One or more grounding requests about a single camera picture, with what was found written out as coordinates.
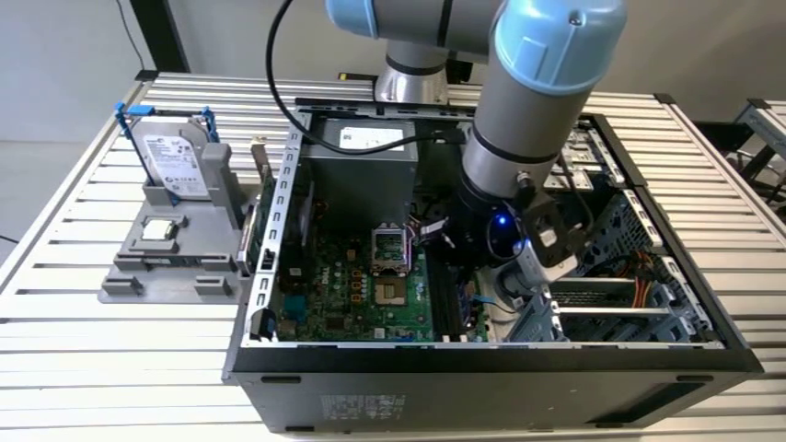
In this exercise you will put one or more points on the black table corner cap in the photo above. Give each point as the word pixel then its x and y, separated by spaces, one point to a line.
pixel 147 75
pixel 663 98

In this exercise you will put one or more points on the green graphics card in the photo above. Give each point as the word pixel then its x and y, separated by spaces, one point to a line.
pixel 267 184

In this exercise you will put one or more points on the white power connector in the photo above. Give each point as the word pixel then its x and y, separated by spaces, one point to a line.
pixel 351 254

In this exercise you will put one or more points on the grey metal disk bay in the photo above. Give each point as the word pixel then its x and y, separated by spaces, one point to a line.
pixel 614 311

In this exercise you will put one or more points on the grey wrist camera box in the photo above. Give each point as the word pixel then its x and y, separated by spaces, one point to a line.
pixel 546 262

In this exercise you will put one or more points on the grey parts rack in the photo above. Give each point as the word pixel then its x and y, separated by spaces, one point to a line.
pixel 203 244

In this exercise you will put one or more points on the black case fan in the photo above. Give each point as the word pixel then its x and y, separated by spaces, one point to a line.
pixel 300 216

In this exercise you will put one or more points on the black grey PC case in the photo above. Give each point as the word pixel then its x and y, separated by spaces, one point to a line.
pixel 430 400

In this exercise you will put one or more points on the grey optical drive cage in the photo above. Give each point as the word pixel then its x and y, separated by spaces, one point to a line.
pixel 583 152

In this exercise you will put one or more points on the black metal post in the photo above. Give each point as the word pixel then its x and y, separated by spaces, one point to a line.
pixel 163 37

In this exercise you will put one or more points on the green motherboard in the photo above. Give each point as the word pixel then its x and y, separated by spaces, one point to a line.
pixel 343 317

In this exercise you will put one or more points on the black yellow flat strip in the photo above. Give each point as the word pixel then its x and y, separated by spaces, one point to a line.
pixel 356 76

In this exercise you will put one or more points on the grey power supply unit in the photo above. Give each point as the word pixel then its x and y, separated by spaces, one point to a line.
pixel 362 184

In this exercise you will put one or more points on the CPU socket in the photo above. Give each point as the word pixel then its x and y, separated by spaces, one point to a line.
pixel 391 290

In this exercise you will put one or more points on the grey side table frame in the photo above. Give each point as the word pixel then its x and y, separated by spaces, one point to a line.
pixel 758 110

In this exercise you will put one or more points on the hard disk in blue carrier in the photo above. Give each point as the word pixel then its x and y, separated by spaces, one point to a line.
pixel 172 161

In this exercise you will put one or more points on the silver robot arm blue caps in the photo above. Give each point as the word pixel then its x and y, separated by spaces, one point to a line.
pixel 552 46

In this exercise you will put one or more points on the black RAM slot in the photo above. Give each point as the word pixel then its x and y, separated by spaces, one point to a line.
pixel 443 304
pixel 451 304
pixel 462 336
pixel 435 304

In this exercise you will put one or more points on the silver CPU chip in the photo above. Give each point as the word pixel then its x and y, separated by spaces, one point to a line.
pixel 157 232

